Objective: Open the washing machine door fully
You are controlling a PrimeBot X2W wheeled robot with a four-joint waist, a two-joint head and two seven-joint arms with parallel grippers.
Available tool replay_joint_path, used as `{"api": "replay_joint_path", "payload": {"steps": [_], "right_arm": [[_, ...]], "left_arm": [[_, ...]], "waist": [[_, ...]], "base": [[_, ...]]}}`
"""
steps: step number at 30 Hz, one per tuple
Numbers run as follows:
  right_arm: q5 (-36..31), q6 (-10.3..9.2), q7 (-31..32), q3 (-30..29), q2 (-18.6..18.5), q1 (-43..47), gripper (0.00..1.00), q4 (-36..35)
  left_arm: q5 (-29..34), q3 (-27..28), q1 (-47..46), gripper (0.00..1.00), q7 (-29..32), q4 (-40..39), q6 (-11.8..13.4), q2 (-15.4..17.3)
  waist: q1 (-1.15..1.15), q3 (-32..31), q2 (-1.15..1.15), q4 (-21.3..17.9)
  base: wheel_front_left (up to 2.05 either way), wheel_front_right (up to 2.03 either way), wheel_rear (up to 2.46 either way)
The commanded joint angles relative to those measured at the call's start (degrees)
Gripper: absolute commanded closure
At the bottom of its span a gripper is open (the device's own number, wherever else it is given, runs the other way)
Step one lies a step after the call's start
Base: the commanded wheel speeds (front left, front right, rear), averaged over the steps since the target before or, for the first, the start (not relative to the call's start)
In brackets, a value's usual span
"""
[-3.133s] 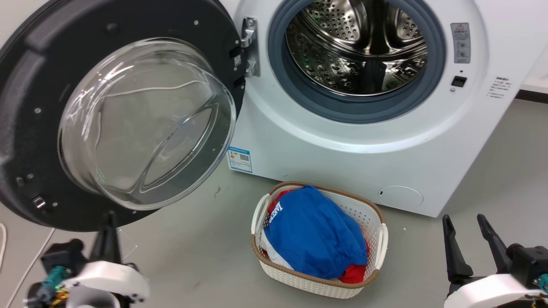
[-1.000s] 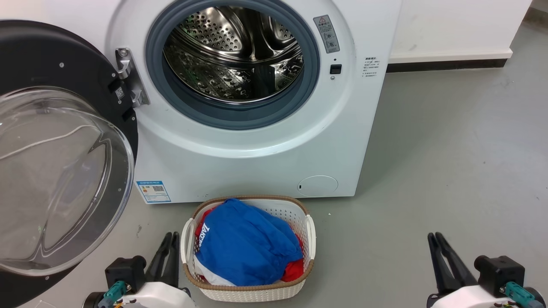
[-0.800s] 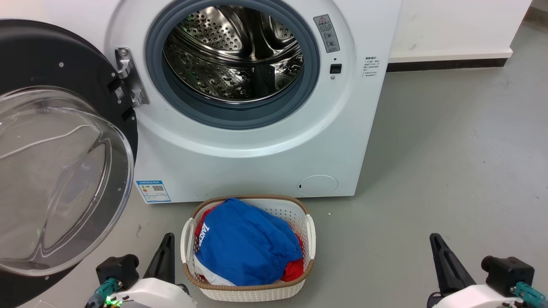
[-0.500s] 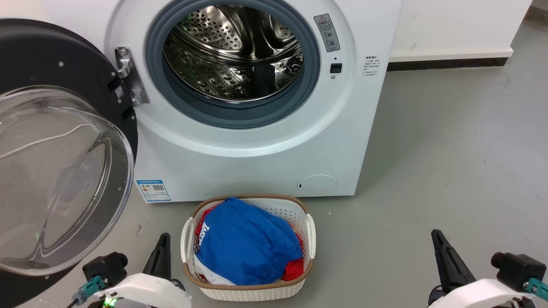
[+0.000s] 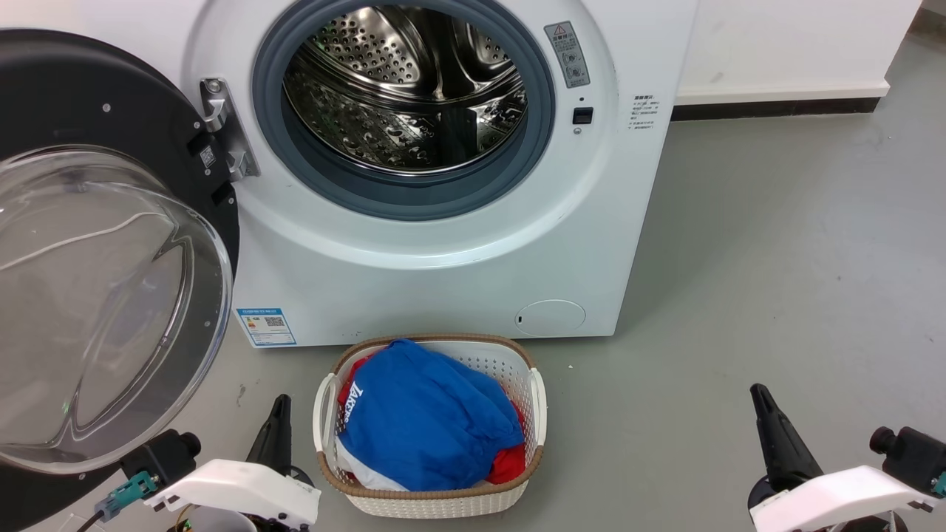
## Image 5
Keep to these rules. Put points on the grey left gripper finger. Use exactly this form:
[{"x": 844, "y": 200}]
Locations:
[{"x": 273, "y": 443}]

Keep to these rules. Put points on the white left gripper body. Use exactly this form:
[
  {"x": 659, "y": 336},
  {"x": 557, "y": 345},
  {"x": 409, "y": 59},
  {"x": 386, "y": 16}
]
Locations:
[{"x": 236, "y": 488}]

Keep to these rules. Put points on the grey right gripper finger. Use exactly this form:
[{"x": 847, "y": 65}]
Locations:
[{"x": 783, "y": 436}]

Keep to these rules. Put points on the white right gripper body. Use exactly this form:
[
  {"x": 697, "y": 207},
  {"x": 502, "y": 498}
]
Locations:
[{"x": 835, "y": 499}]

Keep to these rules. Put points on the round dark washing machine door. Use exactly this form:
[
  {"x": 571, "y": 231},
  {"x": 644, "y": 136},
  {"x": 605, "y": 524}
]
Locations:
[{"x": 89, "y": 89}]

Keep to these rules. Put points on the white front-load washing machine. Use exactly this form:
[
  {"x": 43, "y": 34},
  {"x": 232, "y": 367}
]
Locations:
[{"x": 443, "y": 273}]

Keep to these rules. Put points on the metal door hinge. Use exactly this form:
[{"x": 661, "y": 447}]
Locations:
[{"x": 222, "y": 125}]

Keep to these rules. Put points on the blue energy label sticker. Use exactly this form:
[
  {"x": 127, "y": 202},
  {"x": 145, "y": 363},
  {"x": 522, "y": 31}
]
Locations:
[{"x": 266, "y": 327}]

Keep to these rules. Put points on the blue Lakers garment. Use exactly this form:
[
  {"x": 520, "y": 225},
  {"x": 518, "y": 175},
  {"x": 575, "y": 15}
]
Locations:
[{"x": 429, "y": 421}]

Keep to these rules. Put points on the red garment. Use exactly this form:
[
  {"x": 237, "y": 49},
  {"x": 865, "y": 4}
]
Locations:
[{"x": 510, "y": 465}]

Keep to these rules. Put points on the white perforated laundry basket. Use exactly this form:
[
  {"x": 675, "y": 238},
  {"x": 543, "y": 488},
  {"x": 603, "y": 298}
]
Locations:
[{"x": 510, "y": 369}]

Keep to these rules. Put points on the round white filter cover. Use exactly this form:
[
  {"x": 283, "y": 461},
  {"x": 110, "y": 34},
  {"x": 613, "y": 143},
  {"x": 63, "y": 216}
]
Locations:
[{"x": 550, "y": 318}]

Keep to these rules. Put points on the black baseboard strip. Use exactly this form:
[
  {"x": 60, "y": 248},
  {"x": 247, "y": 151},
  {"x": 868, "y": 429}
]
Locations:
[{"x": 776, "y": 108}]

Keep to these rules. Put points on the stainless steel drum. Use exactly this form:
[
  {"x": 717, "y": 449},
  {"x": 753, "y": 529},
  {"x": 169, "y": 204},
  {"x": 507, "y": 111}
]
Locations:
[{"x": 406, "y": 89}]

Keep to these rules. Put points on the grey warning sticker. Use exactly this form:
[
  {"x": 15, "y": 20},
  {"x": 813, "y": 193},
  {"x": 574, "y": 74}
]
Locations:
[{"x": 567, "y": 55}]

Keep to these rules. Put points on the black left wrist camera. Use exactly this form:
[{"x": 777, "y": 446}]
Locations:
[{"x": 162, "y": 454}]

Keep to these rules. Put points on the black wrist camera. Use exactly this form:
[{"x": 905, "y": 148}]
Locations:
[
  {"x": 162, "y": 454},
  {"x": 913, "y": 454}
]

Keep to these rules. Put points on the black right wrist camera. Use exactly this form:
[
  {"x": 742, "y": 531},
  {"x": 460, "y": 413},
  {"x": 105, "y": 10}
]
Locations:
[{"x": 913, "y": 454}]

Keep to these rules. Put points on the teal right camera connector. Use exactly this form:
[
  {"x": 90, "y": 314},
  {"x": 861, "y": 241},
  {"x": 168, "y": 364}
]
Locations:
[{"x": 940, "y": 485}]

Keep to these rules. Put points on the teal camera connector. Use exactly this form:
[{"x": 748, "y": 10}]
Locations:
[
  {"x": 940, "y": 485},
  {"x": 126, "y": 496}
]

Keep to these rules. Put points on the teal left camera connector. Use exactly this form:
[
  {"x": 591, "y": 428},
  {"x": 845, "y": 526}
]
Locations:
[{"x": 126, "y": 496}]

